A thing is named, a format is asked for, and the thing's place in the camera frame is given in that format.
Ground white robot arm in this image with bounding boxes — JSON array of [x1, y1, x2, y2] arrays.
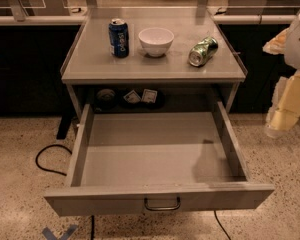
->
[[263, 12, 300, 138]]

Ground metal drawer handle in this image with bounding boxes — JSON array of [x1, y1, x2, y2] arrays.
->
[[144, 197, 181, 212]]

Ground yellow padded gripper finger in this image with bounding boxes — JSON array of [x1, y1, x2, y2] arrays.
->
[[265, 70, 300, 138]]

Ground blue Pepsi can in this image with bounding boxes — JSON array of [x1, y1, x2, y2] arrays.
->
[[108, 18, 129, 58]]

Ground green soda can lying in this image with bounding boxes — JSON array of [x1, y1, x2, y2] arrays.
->
[[188, 36, 219, 67]]

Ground grey top drawer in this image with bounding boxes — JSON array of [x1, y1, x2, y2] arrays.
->
[[44, 102, 274, 216]]

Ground white bowl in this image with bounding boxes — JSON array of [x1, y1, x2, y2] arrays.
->
[[138, 27, 174, 57]]

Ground grey cabinet with top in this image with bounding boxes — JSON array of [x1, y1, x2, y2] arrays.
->
[[62, 7, 246, 108]]

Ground black cable left floor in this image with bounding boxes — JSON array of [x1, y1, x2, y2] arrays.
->
[[35, 144, 73, 177]]

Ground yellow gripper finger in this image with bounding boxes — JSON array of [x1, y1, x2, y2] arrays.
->
[[262, 29, 288, 55]]

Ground black cable right floor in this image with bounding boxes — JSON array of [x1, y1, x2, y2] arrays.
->
[[213, 210, 232, 240]]

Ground black cable floor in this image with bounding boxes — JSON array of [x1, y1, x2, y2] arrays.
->
[[213, 210, 232, 240], [35, 144, 73, 177]]

